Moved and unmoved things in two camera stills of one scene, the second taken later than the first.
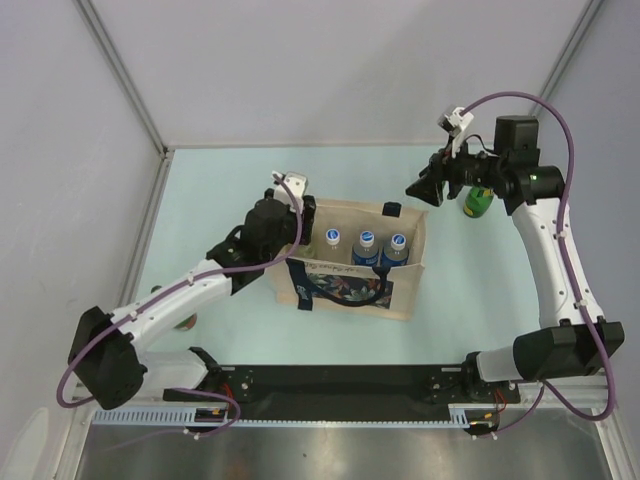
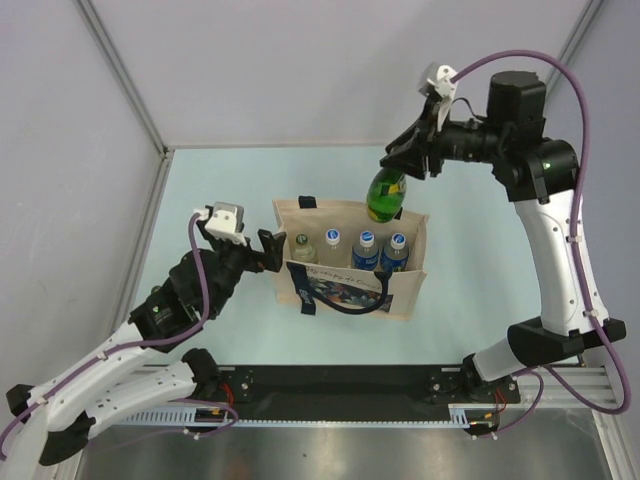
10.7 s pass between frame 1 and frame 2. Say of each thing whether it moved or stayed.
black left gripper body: moved
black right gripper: moved
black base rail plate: stayed
